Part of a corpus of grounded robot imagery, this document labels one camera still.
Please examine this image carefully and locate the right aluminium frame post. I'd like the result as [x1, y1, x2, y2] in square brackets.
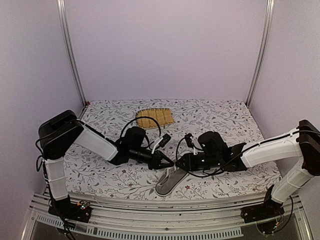
[245, 0, 275, 109]

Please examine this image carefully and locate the left black camera cable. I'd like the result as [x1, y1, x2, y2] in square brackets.
[119, 116, 162, 146]

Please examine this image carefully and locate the woven bamboo tray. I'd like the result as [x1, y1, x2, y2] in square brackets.
[135, 108, 175, 129]

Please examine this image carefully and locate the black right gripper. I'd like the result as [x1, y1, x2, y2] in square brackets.
[175, 152, 222, 172]

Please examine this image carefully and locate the white shoelace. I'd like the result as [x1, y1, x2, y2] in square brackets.
[167, 166, 179, 176]

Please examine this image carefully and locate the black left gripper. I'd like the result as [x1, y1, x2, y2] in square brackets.
[130, 147, 175, 171]

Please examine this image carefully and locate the grey canvas sneaker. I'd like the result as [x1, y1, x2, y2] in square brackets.
[155, 168, 188, 197]

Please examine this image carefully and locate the left aluminium frame post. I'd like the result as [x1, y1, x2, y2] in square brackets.
[56, 0, 87, 107]

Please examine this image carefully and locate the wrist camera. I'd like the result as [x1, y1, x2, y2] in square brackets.
[184, 133, 199, 155]
[151, 133, 171, 154]

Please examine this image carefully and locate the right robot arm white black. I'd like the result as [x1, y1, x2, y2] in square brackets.
[175, 120, 320, 218]

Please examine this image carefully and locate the black camera cable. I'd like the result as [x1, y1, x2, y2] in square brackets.
[119, 116, 162, 146]
[174, 137, 248, 178]

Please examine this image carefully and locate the front aluminium rail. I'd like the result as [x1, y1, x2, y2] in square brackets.
[22, 193, 313, 240]

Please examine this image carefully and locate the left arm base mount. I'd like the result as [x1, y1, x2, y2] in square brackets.
[48, 199, 93, 223]

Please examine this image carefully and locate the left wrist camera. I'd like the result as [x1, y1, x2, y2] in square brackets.
[151, 133, 171, 154]

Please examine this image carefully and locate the floral patterned table mat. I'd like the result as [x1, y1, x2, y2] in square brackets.
[64, 99, 281, 201]

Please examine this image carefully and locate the right black camera cable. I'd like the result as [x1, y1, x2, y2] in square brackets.
[174, 137, 248, 178]

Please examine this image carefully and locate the aluminium frame post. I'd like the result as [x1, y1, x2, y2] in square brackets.
[56, 0, 87, 107]
[245, 0, 275, 109]

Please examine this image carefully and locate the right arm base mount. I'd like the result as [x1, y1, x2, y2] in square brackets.
[240, 199, 285, 223]

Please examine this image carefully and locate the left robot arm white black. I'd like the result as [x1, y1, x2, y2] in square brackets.
[35, 110, 174, 217]

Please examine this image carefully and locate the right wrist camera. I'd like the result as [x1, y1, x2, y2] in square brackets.
[184, 133, 199, 155]

